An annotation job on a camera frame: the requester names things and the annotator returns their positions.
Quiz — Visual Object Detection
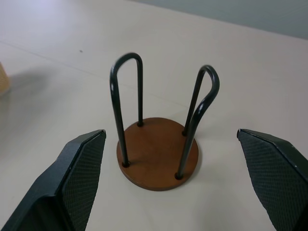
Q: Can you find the tan object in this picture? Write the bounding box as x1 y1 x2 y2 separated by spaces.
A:
0 62 11 97

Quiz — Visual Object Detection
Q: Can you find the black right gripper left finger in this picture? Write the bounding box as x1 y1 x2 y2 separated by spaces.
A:
0 129 107 231

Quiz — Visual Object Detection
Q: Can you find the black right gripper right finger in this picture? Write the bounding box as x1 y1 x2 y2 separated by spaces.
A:
236 128 308 231

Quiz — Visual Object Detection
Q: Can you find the wooden base wire holder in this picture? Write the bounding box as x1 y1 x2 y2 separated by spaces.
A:
109 52 220 192

